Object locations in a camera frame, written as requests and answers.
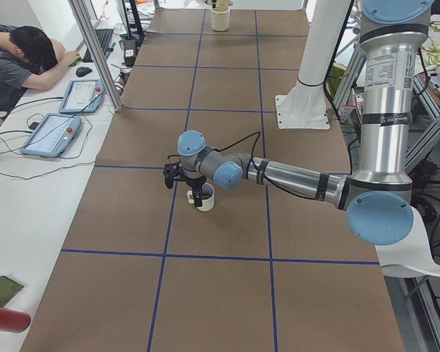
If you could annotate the aluminium frame post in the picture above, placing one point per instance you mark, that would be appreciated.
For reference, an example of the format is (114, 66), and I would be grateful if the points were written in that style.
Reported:
(81, 16)

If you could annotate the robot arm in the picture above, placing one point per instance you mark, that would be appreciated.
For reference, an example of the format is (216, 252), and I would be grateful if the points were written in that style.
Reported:
(375, 197)

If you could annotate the black keyboard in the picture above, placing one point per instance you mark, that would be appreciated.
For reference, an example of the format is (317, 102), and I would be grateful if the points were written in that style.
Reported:
(102, 39)

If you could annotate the black computer mouse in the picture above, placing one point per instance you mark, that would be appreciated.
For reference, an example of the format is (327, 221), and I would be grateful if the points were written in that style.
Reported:
(83, 71)

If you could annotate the far blue teach pendant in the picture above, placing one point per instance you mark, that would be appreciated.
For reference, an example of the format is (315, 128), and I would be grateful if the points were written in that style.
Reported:
(82, 96)

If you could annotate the blue teach pendant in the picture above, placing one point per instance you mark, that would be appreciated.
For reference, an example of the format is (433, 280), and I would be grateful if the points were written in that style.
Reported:
(82, 96)
(52, 136)

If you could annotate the white mug with HOME print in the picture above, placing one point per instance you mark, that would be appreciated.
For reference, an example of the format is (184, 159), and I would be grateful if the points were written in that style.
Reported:
(207, 202)

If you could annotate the cream plastic basket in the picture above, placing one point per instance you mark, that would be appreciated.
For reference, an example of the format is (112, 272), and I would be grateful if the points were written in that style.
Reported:
(220, 20)

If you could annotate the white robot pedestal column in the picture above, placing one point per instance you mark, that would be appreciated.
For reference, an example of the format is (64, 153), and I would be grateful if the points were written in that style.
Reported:
(328, 20)

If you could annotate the near blue teach pendant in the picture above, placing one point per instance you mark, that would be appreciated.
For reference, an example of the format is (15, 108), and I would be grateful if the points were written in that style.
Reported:
(52, 136)

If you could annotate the person in grey shirt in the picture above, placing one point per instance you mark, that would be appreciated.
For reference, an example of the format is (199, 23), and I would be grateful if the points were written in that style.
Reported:
(29, 59)

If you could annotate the green cloth bag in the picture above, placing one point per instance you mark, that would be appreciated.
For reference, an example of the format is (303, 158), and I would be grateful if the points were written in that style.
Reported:
(8, 289)

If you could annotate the red cylinder bottle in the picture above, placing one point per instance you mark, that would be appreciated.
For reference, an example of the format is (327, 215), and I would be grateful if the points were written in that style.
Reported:
(13, 321)

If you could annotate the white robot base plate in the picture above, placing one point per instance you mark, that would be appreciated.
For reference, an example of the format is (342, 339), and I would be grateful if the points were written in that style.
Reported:
(301, 113)

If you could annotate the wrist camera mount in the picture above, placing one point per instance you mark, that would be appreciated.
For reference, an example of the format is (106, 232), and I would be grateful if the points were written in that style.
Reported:
(173, 171)

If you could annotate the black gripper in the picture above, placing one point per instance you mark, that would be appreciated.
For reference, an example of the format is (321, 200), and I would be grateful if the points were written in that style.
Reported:
(195, 182)

